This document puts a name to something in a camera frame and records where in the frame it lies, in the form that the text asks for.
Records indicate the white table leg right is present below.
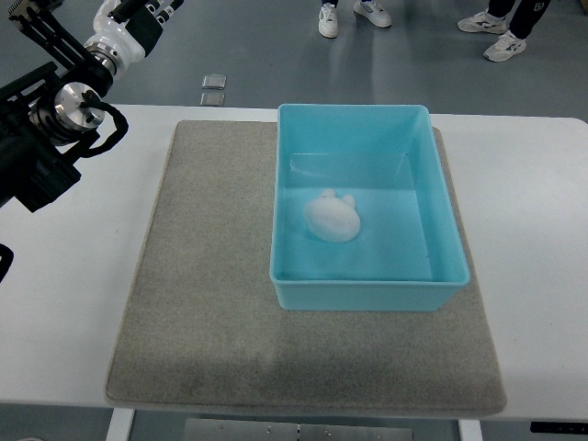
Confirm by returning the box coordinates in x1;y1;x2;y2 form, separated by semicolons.
458;420;483;441

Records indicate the white bunny toy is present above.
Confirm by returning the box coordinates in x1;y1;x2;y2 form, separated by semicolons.
303;188;361;243

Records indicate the lower metal floor plate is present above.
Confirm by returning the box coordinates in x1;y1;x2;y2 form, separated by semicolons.
200;92;225;107

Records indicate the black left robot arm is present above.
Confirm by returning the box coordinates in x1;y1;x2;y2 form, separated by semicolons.
1;1;129;212

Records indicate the upper metal floor plate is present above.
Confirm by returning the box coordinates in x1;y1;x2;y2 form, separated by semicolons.
201;73;227;90

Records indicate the white table leg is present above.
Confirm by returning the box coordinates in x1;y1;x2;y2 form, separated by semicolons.
105;408;135;441
458;420;483;441

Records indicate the white grey sneaker far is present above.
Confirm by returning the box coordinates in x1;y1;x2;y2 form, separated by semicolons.
458;11;507;35

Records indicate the grey felt mat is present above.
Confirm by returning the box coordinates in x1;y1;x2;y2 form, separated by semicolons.
106;121;506;417

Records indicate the white sneaker left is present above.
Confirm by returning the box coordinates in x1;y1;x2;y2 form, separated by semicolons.
318;3;339;39

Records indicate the white grey sneaker near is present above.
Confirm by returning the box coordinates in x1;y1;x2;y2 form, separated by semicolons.
483;31;526;62

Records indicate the black table control panel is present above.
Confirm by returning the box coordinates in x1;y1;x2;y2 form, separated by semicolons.
530;422;588;435

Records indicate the blue plastic box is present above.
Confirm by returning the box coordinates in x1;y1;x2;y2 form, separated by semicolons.
270;104;470;311

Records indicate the metal floor plate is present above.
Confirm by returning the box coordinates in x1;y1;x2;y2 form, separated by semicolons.
200;92;225;107
201;73;227;90

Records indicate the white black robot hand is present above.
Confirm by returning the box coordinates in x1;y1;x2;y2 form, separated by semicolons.
85;0;184;74

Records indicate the white table leg left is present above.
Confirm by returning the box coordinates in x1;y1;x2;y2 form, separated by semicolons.
105;408;135;441

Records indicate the white grey sneaker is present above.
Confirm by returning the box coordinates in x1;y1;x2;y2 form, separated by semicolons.
483;31;526;62
458;11;507;35

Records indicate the dark trouser leg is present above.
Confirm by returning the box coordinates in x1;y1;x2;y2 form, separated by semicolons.
487;0;551;40

